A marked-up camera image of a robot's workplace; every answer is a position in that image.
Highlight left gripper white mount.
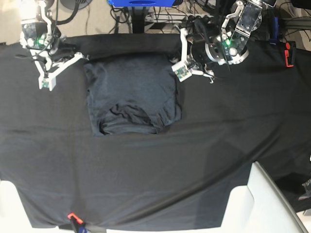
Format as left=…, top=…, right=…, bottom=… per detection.
left=172, top=28, right=214, bottom=84

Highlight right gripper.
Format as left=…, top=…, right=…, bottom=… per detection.
left=30, top=41, right=89, bottom=91

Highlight dark grey T-shirt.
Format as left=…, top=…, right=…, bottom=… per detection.
left=84, top=53, right=182, bottom=136

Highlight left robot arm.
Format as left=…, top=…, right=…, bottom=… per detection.
left=172, top=0, right=276, bottom=83

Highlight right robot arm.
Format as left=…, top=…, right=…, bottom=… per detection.
left=16, top=0, right=89, bottom=91

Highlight black power strip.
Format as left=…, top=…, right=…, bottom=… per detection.
left=187, top=15, right=213, bottom=23

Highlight black round stand base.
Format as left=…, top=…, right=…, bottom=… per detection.
left=60, top=0, right=92, bottom=10

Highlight blue plastic bin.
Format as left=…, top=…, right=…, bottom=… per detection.
left=107, top=0, right=183, bottom=7

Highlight red black clamp right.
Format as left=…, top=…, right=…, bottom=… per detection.
left=284, top=41, right=296, bottom=67

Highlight red clamp front edge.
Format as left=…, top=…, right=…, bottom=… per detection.
left=67, top=212, right=84, bottom=225

